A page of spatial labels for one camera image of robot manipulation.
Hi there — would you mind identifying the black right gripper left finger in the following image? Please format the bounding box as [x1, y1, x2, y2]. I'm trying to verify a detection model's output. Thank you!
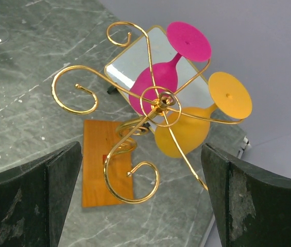
[0, 142, 82, 246]

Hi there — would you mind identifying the orange plastic wine glass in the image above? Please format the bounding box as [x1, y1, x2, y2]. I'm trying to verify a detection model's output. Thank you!
[155, 72, 252, 158]

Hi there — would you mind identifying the gold wire wine glass rack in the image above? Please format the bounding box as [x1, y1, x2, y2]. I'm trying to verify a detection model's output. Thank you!
[51, 21, 245, 208]

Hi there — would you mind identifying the pink plastic wine glass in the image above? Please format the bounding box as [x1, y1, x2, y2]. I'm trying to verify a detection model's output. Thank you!
[128, 21, 212, 116]

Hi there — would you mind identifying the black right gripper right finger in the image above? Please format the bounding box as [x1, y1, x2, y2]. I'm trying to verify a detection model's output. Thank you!
[201, 143, 291, 246]

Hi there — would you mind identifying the gold framed mirror tray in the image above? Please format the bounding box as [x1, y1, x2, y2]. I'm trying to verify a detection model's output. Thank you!
[104, 25, 214, 108]

